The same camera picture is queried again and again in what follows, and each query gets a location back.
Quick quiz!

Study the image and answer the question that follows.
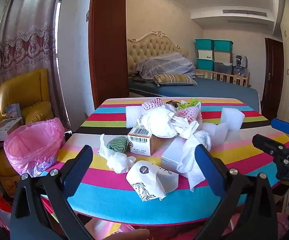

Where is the pink lace patterned curtain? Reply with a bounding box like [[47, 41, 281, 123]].
[[0, 0, 67, 120]]

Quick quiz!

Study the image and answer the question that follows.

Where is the green striped cloth ball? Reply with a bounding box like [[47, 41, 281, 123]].
[[106, 136, 128, 153]]

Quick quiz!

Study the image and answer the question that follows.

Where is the black white checkered bag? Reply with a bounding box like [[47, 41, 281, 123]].
[[232, 54, 248, 68]]

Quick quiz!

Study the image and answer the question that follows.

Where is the white foam sheet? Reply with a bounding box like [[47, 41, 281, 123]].
[[202, 124, 229, 146], [126, 105, 145, 128]]

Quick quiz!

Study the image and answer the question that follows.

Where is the ceiling air vent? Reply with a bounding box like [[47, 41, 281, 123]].
[[222, 9, 268, 17]]

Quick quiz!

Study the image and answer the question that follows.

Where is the white storage box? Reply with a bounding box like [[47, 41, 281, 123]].
[[198, 49, 214, 60]]

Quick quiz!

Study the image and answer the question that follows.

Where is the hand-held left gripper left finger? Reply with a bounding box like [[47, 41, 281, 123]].
[[9, 144, 95, 240]]

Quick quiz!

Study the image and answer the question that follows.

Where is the beige tufted bed headboard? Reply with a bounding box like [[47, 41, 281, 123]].
[[127, 31, 188, 77]]

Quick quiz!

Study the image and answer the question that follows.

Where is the pink plastic trash bag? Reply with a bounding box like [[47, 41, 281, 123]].
[[4, 117, 65, 177]]

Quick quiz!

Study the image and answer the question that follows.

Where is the striped pillow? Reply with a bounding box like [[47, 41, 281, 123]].
[[153, 74, 197, 87]]

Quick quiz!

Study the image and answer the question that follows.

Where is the bed with blue sheet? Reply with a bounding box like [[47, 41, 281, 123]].
[[128, 76, 261, 110]]

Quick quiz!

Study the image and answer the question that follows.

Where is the beige storage box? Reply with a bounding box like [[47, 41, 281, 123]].
[[214, 51, 233, 63]]

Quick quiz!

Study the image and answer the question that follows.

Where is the green shredded paper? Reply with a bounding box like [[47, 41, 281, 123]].
[[181, 97, 202, 109]]

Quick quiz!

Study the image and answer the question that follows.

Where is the dark brown door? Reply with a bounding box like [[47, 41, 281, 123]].
[[261, 37, 283, 117]]

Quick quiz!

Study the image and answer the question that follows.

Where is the white paper cup black print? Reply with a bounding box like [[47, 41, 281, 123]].
[[126, 159, 179, 202]]

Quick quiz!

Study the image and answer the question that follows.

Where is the plain white box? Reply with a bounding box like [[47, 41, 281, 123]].
[[161, 137, 197, 178]]

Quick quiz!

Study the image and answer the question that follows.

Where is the dark grey storage box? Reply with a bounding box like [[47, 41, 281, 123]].
[[214, 62, 233, 75]]

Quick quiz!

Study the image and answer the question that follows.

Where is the long white tissue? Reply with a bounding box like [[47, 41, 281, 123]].
[[98, 133, 136, 174]]

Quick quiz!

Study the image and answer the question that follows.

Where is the white carton with barcode label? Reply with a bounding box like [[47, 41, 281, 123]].
[[127, 126, 158, 156]]

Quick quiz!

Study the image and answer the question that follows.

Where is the teal storage box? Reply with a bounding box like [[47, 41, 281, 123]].
[[196, 58, 215, 71], [195, 39, 215, 51], [213, 39, 233, 52]]

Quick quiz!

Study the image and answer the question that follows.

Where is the grey dotted blanket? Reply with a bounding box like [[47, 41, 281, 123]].
[[134, 52, 197, 80]]

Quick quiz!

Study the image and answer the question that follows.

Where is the flat white printed box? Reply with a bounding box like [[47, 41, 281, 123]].
[[0, 117, 24, 142]]

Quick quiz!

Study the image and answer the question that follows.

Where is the yellow leather armchair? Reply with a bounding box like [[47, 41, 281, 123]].
[[0, 69, 53, 180]]

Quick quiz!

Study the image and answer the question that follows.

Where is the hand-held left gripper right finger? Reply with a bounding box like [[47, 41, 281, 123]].
[[194, 144, 277, 240]]

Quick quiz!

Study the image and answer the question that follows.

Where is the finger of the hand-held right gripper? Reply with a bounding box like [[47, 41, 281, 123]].
[[252, 134, 288, 161], [271, 118, 289, 135]]

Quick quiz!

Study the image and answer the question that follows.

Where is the white foam block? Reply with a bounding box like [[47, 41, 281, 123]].
[[221, 107, 245, 131]]

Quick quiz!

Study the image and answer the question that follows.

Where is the white paper towel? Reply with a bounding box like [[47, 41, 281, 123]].
[[177, 130, 213, 193]]

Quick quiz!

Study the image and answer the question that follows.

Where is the large white tissue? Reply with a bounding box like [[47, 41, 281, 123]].
[[140, 104, 200, 138]]

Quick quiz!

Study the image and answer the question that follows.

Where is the wooden crib rail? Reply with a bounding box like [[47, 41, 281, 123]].
[[196, 69, 250, 87]]

